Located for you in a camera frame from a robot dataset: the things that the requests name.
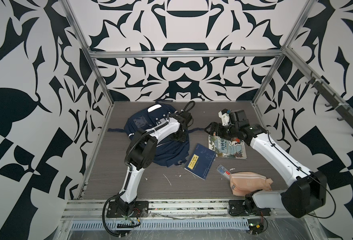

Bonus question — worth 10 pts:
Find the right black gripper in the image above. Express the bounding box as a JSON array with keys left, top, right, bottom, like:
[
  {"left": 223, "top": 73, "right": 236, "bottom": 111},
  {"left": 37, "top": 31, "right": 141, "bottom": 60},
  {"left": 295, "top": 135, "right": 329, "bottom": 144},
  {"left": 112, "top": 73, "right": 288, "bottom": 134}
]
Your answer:
[{"left": 204, "top": 121, "right": 239, "bottom": 140}]

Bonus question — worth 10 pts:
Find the illustrated comic picture book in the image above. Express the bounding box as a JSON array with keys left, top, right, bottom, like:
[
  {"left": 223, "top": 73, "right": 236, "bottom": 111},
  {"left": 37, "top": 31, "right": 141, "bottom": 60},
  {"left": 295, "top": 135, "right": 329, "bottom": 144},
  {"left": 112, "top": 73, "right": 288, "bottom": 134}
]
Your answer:
[{"left": 208, "top": 136, "right": 247, "bottom": 160}]

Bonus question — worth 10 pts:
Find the navy blue notebook yellow label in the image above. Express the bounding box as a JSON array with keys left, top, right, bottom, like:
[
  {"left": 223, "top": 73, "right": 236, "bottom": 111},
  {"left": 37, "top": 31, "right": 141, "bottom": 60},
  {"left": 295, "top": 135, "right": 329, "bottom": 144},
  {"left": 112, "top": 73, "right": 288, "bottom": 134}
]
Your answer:
[{"left": 184, "top": 144, "right": 216, "bottom": 180}]

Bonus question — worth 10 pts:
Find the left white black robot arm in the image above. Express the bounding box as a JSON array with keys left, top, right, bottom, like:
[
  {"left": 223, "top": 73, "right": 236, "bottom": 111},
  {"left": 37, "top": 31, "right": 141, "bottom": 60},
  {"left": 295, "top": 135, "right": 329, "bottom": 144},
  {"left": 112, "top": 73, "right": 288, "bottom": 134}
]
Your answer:
[{"left": 115, "top": 111, "right": 192, "bottom": 209}]

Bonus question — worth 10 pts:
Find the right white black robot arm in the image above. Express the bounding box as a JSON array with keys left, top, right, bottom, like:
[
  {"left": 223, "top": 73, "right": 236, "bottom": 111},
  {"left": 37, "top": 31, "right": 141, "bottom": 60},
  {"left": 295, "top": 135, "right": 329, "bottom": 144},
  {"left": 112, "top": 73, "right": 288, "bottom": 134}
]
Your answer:
[{"left": 204, "top": 109, "right": 327, "bottom": 218}]

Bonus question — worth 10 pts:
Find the clear plastic eraser case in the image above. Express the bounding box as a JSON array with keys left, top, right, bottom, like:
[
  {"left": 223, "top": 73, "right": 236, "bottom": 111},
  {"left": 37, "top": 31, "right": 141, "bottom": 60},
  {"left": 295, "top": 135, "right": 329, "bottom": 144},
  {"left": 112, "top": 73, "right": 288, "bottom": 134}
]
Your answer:
[{"left": 216, "top": 165, "right": 231, "bottom": 181}]

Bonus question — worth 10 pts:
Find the pink fabric pencil pouch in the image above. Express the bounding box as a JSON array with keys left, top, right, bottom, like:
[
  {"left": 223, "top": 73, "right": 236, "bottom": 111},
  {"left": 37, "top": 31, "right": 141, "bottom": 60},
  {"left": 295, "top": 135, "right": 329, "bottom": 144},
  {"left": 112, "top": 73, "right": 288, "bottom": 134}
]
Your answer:
[{"left": 230, "top": 172, "right": 273, "bottom": 197}]

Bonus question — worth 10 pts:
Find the green circuit board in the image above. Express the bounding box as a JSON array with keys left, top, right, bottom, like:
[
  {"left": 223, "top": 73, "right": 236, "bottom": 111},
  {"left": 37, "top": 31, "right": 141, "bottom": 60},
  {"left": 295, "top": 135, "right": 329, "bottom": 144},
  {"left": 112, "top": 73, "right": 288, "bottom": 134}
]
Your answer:
[{"left": 248, "top": 218, "right": 268, "bottom": 236}]

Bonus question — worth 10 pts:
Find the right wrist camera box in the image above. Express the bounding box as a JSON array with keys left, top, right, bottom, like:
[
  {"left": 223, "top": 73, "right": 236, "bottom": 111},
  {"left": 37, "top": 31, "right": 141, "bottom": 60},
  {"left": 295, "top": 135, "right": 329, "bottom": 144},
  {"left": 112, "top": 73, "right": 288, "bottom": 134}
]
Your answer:
[{"left": 218, "top": 109, "right": 230, "bottom": 126}]

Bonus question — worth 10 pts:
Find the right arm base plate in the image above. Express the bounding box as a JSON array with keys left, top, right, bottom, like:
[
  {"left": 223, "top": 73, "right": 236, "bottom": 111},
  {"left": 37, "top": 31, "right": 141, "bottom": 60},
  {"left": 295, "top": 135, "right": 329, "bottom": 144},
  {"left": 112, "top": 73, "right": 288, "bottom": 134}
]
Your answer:
[{"left": 228, "top": 199, "right": 271, "bottom": 217}]

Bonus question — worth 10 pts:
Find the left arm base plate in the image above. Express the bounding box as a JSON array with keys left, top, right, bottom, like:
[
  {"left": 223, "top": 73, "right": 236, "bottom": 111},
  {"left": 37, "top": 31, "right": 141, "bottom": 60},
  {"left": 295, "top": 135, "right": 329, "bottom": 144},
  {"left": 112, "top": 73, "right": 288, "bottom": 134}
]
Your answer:
[{"left": 106, "top": 201, "right": 149, "bottom": 218}]

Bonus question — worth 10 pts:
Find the white slotted cable duct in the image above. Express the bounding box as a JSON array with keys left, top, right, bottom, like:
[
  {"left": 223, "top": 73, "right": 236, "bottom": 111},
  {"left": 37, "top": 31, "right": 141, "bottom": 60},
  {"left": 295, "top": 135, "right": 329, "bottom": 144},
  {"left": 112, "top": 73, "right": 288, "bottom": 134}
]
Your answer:
[{"left": 71, "top": 219, "right": 249, "bottom": 231}]

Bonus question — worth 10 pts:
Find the aluminium cage frame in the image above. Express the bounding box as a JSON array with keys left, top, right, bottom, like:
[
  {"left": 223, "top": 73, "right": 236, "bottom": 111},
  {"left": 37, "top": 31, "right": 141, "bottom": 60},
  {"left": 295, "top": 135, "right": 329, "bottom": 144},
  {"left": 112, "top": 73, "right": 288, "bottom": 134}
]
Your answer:
[{"left": 63, "top": 1, "right": 353, "bottom": 204}]

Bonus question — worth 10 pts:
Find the wall hook rack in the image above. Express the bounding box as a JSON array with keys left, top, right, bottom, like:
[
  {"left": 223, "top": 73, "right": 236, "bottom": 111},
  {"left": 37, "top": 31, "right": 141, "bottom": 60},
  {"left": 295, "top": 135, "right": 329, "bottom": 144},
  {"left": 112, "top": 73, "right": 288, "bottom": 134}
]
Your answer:
[{"left": 304, "top": 72, "right": 353, "bottom": 137}]

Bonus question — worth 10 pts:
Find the aluminium front rail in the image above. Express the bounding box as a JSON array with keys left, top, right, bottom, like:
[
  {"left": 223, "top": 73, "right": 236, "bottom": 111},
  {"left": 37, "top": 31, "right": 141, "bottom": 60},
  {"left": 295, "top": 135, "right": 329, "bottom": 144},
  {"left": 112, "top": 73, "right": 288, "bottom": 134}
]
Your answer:
[{"left": 59, "top": 196, "right": 315, "bottom": 222}]

